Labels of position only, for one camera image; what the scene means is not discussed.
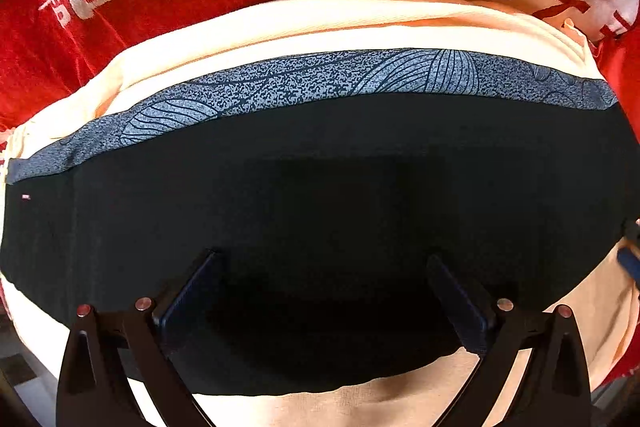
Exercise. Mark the black pants with grey waistband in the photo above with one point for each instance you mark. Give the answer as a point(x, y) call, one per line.
point(327, 189)

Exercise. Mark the peach cushion cloth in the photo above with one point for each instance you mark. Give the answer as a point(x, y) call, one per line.
point(512, 361)

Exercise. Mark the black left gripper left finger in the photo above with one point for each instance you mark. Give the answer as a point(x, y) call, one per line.
point(93, 388)

